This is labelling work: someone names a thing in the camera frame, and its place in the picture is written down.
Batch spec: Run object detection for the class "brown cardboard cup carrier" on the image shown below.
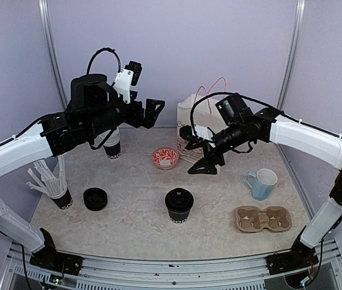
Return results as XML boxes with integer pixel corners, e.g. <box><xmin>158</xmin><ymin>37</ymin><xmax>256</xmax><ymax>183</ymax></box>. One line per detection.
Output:
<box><xmin>234</xmin><ymin>205</ymin><xmax>292</xmax><ymax>233</ymax></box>

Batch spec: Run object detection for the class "light blue ceramic mug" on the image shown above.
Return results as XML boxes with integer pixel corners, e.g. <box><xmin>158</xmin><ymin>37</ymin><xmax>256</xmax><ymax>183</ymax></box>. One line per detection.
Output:
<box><xmin>245</xmin><ymin>169</ymin><xmax>278</xmax><ymax>201</ymax></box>

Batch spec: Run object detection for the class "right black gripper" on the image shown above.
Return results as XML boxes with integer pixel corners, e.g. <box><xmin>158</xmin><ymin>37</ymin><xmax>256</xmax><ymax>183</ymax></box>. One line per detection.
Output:
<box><xmin>186</xmin><ymin>120</ymin><xmax>248</xmax><ymax>174</ymax></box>

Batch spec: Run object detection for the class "stack of black cup lids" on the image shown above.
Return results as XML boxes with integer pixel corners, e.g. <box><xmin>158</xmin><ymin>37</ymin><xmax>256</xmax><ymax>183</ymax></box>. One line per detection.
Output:
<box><xmin>83</xmin><ymin>187</ymin><xmax>108</xmax><ymax>211</ymax></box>

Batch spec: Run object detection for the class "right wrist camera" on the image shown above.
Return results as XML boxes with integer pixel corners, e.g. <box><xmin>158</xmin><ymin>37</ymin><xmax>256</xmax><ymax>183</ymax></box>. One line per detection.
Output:
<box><xmin>179</xmin><ymin>125</ymin><xmax>215</xmax><ymax>143</ymax></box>

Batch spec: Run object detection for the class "black paper coffee cup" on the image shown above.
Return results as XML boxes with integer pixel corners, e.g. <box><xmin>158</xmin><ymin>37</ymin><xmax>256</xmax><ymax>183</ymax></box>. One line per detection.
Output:
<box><xmin>164</xmin><ymin>187</ymin><xmax>195</xmax><ymax>227</ymax></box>

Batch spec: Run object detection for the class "left rear aluminium post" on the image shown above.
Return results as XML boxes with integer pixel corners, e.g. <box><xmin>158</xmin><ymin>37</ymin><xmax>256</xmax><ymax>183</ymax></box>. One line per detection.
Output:
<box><xmin>37</xmin><ymin>0</ymin><xmax>68</xmax><ymax>109</ymax></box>

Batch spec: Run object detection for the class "right rear aluminium post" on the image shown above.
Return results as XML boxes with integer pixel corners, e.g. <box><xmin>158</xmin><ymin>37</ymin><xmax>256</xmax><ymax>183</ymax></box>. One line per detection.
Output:
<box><xmin>277</xmin><ymin>0</ymin><xmax>306</xmax><ymax>110</ymax></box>

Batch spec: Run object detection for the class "aluminium front frame rail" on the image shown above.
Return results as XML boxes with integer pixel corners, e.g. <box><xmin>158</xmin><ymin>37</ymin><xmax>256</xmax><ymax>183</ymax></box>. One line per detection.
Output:
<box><xmin>0</xmin><ymin>240</ymin><xmax>342</xmax><ymax>289</ymax></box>

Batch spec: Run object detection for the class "cup holding wrapped straws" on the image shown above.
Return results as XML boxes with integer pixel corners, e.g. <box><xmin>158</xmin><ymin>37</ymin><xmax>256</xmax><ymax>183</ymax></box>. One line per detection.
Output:
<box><xmin>26</xmin><ymin>155</ymin><xmax>73</xmax><ymax>210</ymax></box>

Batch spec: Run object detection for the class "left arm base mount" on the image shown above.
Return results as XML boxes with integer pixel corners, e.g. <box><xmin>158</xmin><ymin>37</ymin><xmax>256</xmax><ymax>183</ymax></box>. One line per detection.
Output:
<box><xmin>30</xmin><ymin>228</ymin><xmax>83</xmax><ymax>276</ymax></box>

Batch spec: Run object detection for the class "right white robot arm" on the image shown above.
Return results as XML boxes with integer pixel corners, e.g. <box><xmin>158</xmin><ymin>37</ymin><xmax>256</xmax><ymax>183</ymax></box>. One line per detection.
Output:
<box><xmin>179</xmin><ymin>108</ymin><xmax>342</xmax><ymax>268</ymax></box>

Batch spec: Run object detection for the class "stack of black paper cups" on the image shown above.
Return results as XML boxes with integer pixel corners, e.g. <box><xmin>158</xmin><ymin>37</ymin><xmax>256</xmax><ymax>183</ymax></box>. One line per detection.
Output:
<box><xmin>103</xmin><ymin>128</ymin><xmax>121</xmax><ymax>160</ymax></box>

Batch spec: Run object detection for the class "white paper takeout bag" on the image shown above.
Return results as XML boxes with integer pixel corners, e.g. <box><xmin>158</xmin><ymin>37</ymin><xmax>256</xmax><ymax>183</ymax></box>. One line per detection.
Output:
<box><xmin>176</xmin><ymin>77</ymin><xmax>227</xmax><ymax>164</ymax></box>

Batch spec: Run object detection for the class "black plastic cup lid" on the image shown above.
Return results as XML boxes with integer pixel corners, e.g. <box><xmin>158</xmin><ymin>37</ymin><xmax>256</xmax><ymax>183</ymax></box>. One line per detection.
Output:
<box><xmin>165</xmin><ymin>188</ymin><xmax>194</xmax><ymax>212</ymax></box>

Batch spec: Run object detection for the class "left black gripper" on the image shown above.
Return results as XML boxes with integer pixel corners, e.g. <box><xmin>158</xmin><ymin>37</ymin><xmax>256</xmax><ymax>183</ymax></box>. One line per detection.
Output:
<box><xmin>85</xmin><ymin>90</ymin><xmax>164</xmax><ymax>138</ymax></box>

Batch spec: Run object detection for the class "aluminium post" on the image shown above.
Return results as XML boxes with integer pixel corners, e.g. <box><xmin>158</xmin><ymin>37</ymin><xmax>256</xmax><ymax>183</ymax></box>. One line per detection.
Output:
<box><xmin>277</xmin><ymin>0</ymin><xmax>306</xmax><ymax>110</ymax></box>
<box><xmin>37</xmin><ymin>0</ymin><xmax>68</xmax><ymax>109</ymax></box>

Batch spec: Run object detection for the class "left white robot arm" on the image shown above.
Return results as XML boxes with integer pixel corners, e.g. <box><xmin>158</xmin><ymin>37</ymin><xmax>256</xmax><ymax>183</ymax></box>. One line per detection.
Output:
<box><xmin>0</xmin><ymin>69</ymin><xmax>165</xmax><ymax>269</ymax></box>

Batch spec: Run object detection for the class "red patterned white bowl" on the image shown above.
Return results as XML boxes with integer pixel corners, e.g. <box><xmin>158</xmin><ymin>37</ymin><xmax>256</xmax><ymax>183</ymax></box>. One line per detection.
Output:
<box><xmin>151</xmin><ymin>147</ymin><xmax>179</xmax><ymax>170</ymax></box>

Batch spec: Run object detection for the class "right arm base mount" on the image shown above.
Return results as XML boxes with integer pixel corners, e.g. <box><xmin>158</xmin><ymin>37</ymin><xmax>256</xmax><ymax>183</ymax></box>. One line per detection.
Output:
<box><xmin>266</xmin><ymin>234</ymin><xmax>319</xmax><ymax>275</ymax></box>

